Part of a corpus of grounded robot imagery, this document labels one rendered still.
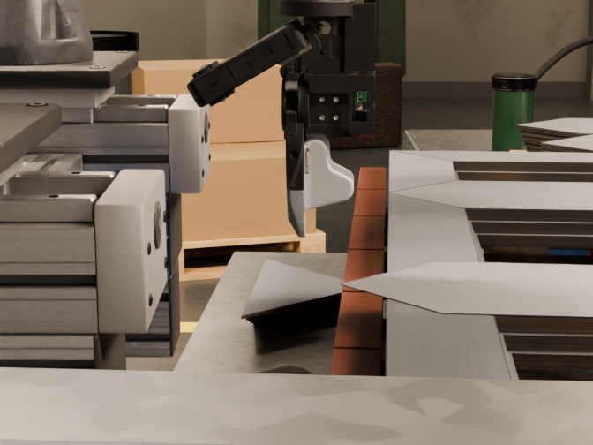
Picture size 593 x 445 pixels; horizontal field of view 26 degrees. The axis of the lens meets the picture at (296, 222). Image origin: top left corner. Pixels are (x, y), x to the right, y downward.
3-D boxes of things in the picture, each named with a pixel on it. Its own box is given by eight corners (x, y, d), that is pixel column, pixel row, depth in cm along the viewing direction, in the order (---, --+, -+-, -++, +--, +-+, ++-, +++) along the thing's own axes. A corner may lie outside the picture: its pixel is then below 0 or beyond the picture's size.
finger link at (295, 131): (303, 193, 112) (303, 92, 110) (285, 193, 112) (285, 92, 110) (305, 183, 116) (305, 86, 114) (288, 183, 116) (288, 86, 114)
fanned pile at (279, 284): (352, 269, 194) (352, 244, 193) (342, 349, 156) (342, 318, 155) (271, 267, 195) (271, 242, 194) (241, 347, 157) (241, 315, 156)
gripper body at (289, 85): (374, 143, 111) (376, 2, 109) (274, 142, 112) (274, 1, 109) (373, 131, 119) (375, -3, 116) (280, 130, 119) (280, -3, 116)
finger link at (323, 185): (353, 245, 114) (354, 141, 112) (286, 244, 114) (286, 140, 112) (353, 237, 117) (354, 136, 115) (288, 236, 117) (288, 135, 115)
